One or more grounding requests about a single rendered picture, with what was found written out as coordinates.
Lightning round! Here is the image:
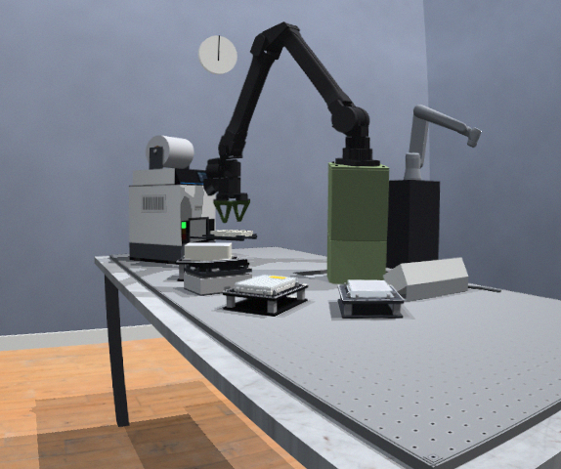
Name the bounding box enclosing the white control panel with buttons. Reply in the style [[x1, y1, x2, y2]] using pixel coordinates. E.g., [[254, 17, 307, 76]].
[[383, 258, 501, 302]]

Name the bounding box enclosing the white horizontal cylinder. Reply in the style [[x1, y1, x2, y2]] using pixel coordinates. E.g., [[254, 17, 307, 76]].
[[146, 135, 194, 169]]

